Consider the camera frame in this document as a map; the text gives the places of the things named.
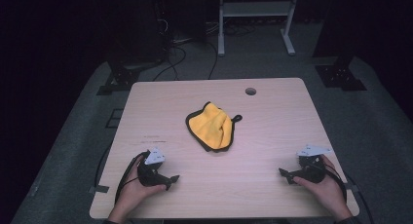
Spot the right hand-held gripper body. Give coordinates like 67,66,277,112
291,144,334,185

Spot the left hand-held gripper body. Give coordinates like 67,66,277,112
136,147,169,188

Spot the yellow and dark grey towel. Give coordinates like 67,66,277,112
185,101,244,154

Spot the person's left hand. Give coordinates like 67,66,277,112
111,154,168,216

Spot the person's right hand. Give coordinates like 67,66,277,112
293,154,351,220

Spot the black metal stand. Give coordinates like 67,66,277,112
312,0,368,93
95,0,169,96

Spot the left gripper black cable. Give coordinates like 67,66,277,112
114,151,148,205

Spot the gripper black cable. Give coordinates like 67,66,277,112
114,151,148,205
319,158,349,203

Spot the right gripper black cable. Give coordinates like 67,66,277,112
319,158,349,203

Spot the black floor cable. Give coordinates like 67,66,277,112
206,41,219,81
152,46,188,83

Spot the white metal stand frame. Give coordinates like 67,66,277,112
217,0,300,57

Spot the bundle of dark cables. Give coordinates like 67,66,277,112
223,21,257,37

